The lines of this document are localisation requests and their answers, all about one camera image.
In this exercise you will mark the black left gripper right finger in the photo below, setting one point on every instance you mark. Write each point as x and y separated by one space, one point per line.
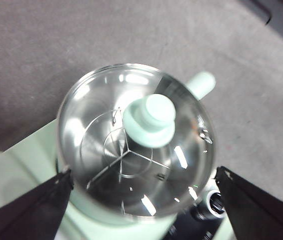
259 212

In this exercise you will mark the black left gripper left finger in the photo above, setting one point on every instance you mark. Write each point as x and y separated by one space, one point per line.
26 215

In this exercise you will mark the silver control knob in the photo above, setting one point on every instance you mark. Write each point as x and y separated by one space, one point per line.
210 200

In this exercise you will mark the glass lid with green knob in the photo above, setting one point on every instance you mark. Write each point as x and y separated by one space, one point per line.
154 117

